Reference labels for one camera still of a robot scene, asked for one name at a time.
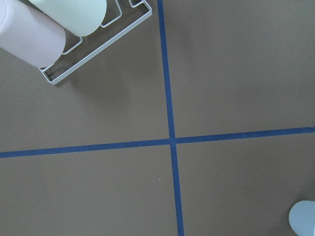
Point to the white cup in rack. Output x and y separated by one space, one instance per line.
80 17

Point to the pink cup in rack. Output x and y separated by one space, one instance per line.
29 34

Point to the light blue plastic cup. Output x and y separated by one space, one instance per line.
302 218

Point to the white wire cup rack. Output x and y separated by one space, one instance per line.
121 17

